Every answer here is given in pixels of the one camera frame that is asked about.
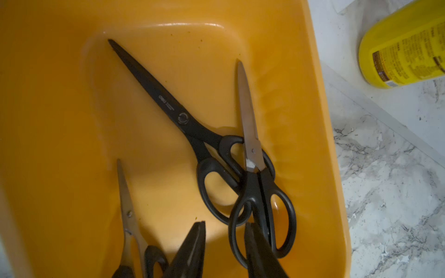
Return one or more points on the small black scissors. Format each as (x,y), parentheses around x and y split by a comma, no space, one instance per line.
(148,255)

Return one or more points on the yellow plastic storage box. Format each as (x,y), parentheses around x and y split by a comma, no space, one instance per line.
(70,108)

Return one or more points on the all black scissors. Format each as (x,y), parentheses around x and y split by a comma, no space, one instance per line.
(212,150)

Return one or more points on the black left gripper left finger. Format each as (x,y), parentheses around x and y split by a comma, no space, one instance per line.
(189,260)

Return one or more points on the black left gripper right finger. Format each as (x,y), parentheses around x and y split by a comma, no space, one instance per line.
(260,259)

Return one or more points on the yellow plastic canister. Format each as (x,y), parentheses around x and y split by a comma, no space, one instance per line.
(406,47)

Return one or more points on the black handled steel scissors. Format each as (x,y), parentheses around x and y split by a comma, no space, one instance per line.
(258,185)

